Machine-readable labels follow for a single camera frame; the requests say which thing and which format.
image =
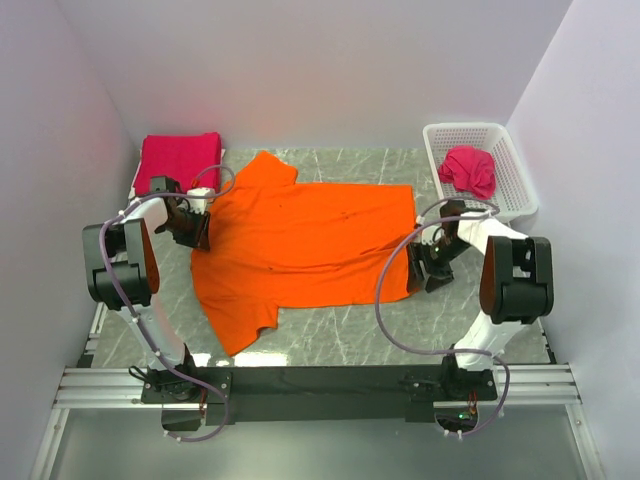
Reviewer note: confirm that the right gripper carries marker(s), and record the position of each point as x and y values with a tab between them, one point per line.
422	267

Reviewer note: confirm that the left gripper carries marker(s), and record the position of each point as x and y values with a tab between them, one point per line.
198	231

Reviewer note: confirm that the orange t shirt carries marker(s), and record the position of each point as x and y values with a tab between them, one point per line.
277	243

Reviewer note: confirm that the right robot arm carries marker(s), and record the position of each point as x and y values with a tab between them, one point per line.
516	286

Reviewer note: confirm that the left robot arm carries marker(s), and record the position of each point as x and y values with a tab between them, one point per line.
122	273

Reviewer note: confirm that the folded crimson t shirt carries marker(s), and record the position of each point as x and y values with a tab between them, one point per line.
181	158

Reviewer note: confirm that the black base beam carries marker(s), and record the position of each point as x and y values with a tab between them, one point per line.
280	393

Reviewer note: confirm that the crumpled crimson t shirt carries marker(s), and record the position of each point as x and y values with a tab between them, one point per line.
471	170

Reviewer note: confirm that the white plastic basket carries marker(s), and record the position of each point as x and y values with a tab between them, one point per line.
514	195

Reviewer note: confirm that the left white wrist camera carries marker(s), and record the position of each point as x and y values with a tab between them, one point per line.
199	199

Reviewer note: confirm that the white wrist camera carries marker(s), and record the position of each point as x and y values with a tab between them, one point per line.
430	230
199	199

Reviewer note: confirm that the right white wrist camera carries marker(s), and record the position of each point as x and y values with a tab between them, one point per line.
430	230

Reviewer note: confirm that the aluminium rail frame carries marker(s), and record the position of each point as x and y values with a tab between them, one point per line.
317	338

